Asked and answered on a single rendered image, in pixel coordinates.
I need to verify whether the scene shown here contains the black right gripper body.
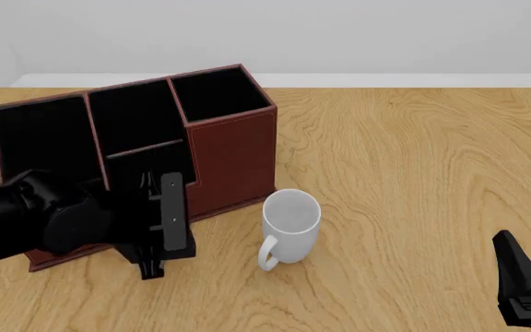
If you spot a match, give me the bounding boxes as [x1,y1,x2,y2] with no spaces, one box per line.
[497,291,531,328]

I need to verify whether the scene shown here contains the white mug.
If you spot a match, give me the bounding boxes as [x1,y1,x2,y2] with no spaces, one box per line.
[257,188,323,273]

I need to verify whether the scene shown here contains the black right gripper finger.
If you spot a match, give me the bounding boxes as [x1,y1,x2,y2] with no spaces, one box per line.
[491,229,531,299]

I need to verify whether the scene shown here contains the red-brown desk caddy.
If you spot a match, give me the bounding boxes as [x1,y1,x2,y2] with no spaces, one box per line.
[0,63,279,274]

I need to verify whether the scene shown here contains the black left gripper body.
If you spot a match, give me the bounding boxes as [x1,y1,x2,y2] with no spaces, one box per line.
[108,166,198,282]

